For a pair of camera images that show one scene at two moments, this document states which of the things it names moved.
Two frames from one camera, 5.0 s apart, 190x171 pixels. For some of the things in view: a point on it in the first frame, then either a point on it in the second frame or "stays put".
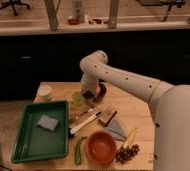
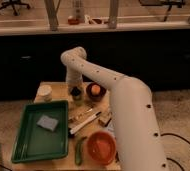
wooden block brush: x=106 y=116 stays put
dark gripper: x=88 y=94 -> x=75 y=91
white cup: x=45 y=91 stays put
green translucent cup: x=77 y=98 stays put
